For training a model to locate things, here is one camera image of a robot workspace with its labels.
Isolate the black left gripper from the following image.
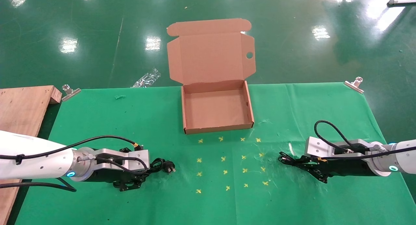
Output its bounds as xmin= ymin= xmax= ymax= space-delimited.
xmin=85 ymin=168 xmax=150 ymax=192

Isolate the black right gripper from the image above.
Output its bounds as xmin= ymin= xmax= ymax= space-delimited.
xmin=293 ymin=156 xmax=375 ymax=184

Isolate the brown cardboard box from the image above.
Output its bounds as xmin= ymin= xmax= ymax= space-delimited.
xmin=166 ymin=18 xmax=257 ymax=135

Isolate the green table cloth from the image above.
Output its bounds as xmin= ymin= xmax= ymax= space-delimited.
xmin=15 ymin=83 xmax=416 ymax=225

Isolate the metal binder clip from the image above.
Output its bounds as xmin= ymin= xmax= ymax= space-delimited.
xmin=61 ymin=84 xmax=81 ymax=102
xmin=344 ymin=77 xmax=365 ymax=94

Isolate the clear plastic wrapper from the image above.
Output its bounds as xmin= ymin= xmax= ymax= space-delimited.
xmin=131 ymin=68 xmax=162 ymax=88

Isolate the brown wooden board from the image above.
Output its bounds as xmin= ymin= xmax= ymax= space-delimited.
xmin=0 ymin=85 xmax=62 ymax=225

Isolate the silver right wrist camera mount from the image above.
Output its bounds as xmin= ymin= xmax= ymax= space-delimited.
xmin=305 ymin=136 xmax=379 ymax=159

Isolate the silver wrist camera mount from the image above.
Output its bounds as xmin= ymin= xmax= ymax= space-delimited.
xmin=93 ymin=148 xmax=151 ymax=171
xmin=305 ymin=136 xmax=379 ymax=159

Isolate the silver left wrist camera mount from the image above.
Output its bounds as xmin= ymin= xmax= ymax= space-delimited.
xmin=93 ymin=148 xmax=151 ymax=171

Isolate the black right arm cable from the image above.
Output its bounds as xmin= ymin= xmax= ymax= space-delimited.
xmin=314 ymin=120 xmax=416 ymax=161

